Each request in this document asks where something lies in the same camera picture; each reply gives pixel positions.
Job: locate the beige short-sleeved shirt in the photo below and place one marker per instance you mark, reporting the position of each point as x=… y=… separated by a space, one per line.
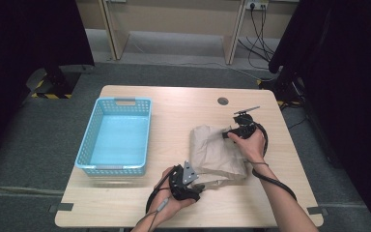
x=212 y=151

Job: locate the white wall socket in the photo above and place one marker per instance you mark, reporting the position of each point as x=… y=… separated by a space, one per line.
x=257 y=4

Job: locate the yellow black hazard tape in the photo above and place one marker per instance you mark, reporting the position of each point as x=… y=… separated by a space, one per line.
x=53 y=96

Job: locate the black stand base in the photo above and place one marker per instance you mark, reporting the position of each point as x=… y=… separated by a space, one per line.
x=58 y=82
x=283 y=87

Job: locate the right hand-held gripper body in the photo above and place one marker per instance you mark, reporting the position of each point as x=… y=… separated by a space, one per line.
x=246 y=127

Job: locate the person's left hand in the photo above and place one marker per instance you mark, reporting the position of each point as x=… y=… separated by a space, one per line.
x=170 y=208

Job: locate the black curtain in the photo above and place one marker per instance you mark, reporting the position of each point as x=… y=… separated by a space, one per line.
x=13 y=48
x=351 y=64

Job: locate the person's right hand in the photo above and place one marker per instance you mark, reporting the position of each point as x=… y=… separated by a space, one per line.
x=252 y=150

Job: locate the grey tape strip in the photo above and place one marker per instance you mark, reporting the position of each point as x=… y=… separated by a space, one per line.
x=62 y=207
x=317 y=210

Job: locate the blue plastic basket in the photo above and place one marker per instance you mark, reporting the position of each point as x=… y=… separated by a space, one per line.
x=116 y=141

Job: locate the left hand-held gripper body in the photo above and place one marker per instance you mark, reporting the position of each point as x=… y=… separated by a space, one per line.
x=178 y=185

